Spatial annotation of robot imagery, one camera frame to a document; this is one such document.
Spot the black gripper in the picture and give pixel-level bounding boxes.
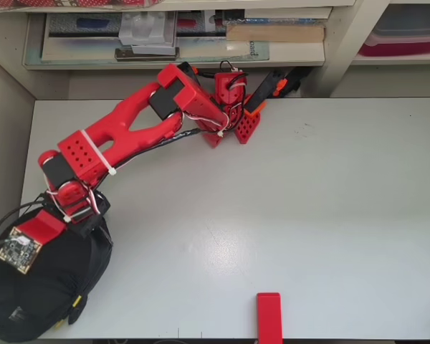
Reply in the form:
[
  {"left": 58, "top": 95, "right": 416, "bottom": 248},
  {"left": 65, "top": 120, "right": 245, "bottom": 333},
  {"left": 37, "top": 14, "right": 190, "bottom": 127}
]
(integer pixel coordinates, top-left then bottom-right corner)
[{"left": 38, "top": 191, "right": 111, "bottom": 237}]

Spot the red robot arm base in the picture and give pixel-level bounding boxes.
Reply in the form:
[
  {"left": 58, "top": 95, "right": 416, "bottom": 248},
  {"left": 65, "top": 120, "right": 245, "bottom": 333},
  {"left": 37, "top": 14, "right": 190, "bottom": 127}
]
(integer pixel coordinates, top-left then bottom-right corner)
[{"left": 200, "top": 70, "right": 264, "bottom": 148}]

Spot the black orange table clamp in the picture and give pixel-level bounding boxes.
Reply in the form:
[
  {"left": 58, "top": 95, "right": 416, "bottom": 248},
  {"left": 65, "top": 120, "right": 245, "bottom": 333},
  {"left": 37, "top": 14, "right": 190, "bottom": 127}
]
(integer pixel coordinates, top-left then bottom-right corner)
[
  {"left": 243, "top": 67, "right": 313, "bottom": 115},
  {"left": 176, "top": 61, "right": 202, "bottom": 90}
]

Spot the black flat pen box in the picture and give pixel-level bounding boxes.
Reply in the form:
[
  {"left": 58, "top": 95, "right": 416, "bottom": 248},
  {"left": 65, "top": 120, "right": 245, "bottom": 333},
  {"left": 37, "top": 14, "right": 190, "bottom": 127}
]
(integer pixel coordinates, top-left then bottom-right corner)
[
  {"left": 48, "top": 12, "right": 123, "bottom": 37},
  {"left": 175, "top": 9, "right": 227, "bottom": 37}
]

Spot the pale green flat board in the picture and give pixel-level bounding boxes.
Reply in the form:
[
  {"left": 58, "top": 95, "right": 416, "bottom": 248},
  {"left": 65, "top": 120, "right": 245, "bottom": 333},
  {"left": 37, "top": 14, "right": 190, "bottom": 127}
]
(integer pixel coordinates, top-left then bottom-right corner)
[{"left": 23, "top": 14, "right": 325, "bottom": 67}]

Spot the red rectangular block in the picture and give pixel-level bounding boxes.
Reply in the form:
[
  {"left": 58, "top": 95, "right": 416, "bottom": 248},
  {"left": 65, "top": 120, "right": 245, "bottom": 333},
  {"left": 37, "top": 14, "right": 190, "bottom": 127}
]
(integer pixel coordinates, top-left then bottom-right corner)
[{"left": 257, "top": 292, "right": 285, "bottom": 341}]

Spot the clear bag with pink boxes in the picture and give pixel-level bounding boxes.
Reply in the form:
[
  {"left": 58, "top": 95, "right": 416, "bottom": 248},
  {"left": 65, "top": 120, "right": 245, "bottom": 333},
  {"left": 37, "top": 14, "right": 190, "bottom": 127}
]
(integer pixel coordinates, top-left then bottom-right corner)
[{"left": 0, "top": 0, "right": 162, "bottom": 10}]

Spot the brown cardboard strip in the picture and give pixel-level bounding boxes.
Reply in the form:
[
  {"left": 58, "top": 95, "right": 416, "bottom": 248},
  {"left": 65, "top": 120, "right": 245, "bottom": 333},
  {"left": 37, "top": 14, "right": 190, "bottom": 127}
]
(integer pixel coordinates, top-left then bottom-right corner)
[{"left": 225, "top": 21, "right": 327, "bottom": 42}]

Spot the white shelf unit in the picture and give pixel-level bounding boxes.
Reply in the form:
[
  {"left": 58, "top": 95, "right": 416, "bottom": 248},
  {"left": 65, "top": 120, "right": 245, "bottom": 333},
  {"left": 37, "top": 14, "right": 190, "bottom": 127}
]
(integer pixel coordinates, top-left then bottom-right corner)
[{"left": 0, "top": 0, "right": 430, "bottom": 101}]

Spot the magenta plastic storage box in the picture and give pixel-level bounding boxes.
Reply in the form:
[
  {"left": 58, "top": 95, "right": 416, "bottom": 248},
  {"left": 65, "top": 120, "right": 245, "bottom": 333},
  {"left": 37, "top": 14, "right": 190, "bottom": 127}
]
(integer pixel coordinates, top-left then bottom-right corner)
[{"left": 358, "top": 14, "right": 430, "bottom": 58}]

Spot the red mount camera circuit board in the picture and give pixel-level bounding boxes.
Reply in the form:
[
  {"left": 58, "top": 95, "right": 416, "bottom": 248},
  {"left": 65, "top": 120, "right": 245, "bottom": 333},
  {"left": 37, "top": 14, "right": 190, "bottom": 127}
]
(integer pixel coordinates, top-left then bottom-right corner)
[{"left": 0, "top": 209, "right": 68, "bottom": 276}]

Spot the black camera cable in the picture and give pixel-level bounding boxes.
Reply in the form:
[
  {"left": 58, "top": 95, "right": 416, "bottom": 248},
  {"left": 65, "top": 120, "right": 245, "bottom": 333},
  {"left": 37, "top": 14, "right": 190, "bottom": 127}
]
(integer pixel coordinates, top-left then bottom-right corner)
[{"left": 0, "top": 128, "right": 204, "bottom": 244}]

